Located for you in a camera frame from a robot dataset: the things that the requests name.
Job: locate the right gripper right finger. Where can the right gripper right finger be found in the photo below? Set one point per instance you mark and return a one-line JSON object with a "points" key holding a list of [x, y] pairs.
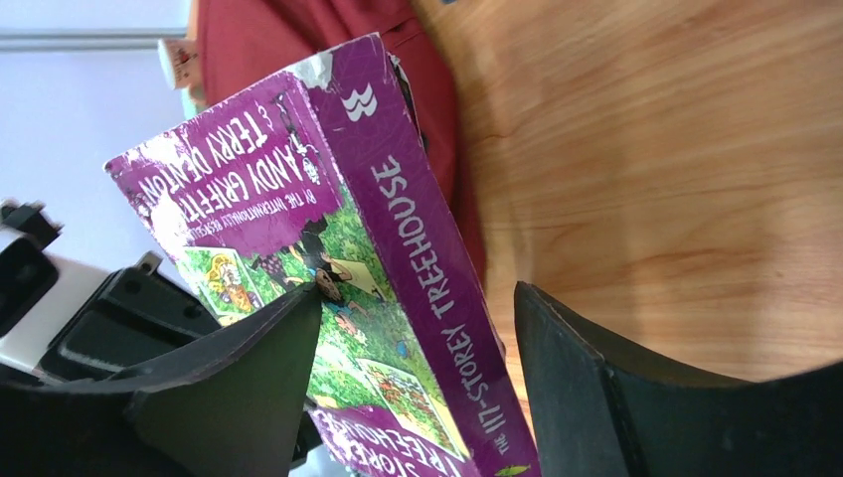
{"points": [[603, 405]]}

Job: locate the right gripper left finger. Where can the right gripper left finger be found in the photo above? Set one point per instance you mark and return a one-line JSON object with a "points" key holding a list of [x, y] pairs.
{"points": [[232, 401]]}

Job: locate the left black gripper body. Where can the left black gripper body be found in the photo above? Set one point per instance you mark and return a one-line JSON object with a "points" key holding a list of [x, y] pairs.
{"points": [[63, 320]]}

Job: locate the purple treehouse book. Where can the purple treehouse book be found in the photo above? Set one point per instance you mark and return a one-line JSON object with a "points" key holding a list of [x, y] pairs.
{"points": [[318, 174]]}

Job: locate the red backpack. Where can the red backpack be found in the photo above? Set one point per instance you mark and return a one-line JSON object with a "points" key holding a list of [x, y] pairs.
{"points": [[243, 41]]}

